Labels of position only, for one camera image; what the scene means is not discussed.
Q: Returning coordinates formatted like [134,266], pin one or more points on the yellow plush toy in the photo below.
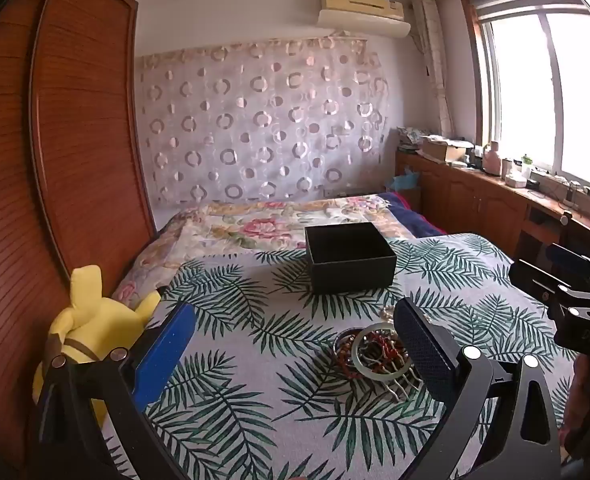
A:
[95,310]

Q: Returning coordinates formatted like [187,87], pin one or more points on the floral blanket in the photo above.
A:
[235,230]

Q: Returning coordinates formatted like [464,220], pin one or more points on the black square box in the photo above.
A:
[350,275]

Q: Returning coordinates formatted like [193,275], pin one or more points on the pile of papers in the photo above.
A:
[411,137]

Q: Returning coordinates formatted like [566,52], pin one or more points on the long wooden cabinet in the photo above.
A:
[465,200]

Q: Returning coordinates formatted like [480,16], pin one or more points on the beige air conditioner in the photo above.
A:
[360,12]

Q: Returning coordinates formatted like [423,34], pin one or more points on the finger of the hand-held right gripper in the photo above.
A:
[567,257]
[537,280]

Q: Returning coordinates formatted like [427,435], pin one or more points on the wood framed window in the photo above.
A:
[525,85]

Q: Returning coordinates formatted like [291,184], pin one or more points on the small green plant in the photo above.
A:
[526,159]

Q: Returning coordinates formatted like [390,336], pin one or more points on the circle patterned wall curtain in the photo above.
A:
[265,120]

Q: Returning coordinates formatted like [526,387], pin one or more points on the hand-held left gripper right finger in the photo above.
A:
[425,345]

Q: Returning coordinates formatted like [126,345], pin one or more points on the small white box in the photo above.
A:
[515,180]

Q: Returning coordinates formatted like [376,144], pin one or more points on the brown wooden wardrobe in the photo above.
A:
[75,135]

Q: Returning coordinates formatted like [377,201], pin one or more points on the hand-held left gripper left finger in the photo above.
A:
[165,355]

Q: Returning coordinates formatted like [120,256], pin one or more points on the pale green jade bangle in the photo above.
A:
[358,356]

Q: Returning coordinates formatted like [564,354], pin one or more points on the dark blue blanket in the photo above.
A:
[420,220]

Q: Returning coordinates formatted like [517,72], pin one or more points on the pale patterned window curtain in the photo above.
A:
[435,60]

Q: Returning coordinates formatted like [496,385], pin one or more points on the open cardboard box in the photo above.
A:
[442,150]

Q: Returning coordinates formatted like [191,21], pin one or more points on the green leaf print tablecloth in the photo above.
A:
[275,310]

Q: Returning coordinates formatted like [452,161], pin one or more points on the blue plastic bag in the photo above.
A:
[405,180]

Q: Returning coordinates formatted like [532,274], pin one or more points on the metal hair comb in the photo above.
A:
[400,390]

